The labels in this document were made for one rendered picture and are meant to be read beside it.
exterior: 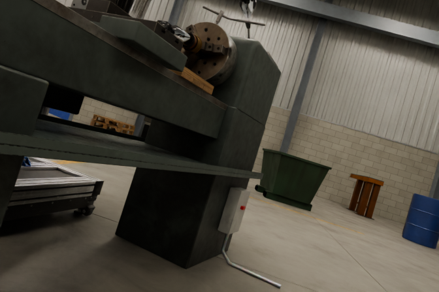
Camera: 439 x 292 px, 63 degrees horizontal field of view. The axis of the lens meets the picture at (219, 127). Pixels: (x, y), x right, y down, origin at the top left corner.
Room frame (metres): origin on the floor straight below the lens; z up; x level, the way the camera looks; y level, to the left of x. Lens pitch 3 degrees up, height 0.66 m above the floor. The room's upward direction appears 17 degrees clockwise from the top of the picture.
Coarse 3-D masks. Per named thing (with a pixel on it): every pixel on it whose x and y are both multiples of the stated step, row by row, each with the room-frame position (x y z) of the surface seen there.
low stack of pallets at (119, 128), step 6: (96, 114) 9.31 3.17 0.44; (96, 120) 9.21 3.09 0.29; (102, 120) 9.73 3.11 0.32; (108, 120) 9.16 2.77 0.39; (114, 120) 9.23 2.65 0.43; (96, 126) 9.37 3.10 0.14; (102, 126) 9.77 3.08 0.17; (108, 126) 9.13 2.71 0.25; (114, 126) 9.20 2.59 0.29; (120, 126) 9.15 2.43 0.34; (126, 126) 9.70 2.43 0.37; (132, 126) 10.23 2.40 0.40; (120, 132) 9.19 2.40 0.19; (126, 132) 9.71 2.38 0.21; (132, 132) 10.21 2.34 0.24
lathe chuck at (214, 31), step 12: (204, 24) 1.79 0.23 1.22; (216, 24) 1.77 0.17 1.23; (180, 36) 1.84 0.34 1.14; (204, 36) 1.78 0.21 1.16; (216, 36) 1.76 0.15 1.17; (228, 36) 1.75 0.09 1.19; (204, 60) 1.77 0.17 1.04; (216, 60) 1.74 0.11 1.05; (228, 60) 1.74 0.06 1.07; (204, 72) 1.76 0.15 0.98; (216, 72) 1.73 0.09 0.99; (228, 72) 1.80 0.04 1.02
